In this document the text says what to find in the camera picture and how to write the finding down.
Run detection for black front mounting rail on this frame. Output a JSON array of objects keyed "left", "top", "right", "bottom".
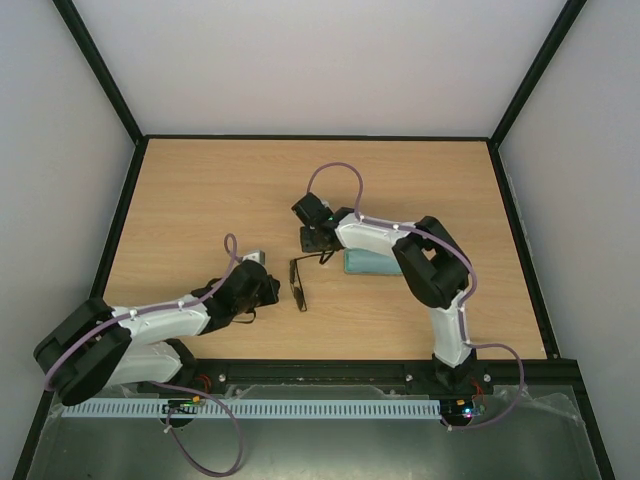
[{"left": 49, "top": 355, "right": 581, "bottom": 399}]

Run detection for light blue slotted cable duct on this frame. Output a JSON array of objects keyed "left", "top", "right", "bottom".
[{"left": 61, "top": 398, "right": 441, "bottom": 420}]

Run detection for black round sunglasses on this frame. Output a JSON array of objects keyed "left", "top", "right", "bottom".
[{"left": 289, "top": 253, "right": 324, "bottom": 313}]

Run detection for black aluminium frame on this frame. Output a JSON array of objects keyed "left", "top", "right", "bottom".
[{"left": 9, "top": 0, "right": 619, "bottom": 480}]

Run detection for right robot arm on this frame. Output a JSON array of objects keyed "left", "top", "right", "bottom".
[{"left": 292, "top": 192, "right": 475, "bottom": 392}]

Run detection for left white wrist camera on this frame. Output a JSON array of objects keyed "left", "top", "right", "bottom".
[{"left": 242, "top": 250, "right": 266, "bottom": 265}]

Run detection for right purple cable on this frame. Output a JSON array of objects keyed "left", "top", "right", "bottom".
[{"left": 305, "top": 162, "right": 526, "bottom": 432}]

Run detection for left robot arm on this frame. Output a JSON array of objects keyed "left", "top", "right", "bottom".
[{"left": 33, "top": 258, "right": 280, "bottom": 406}]

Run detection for grey glasses case green inside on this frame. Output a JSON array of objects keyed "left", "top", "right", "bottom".
[{"left": 344, "top": 249, "right": 402, "bottom": 276}]

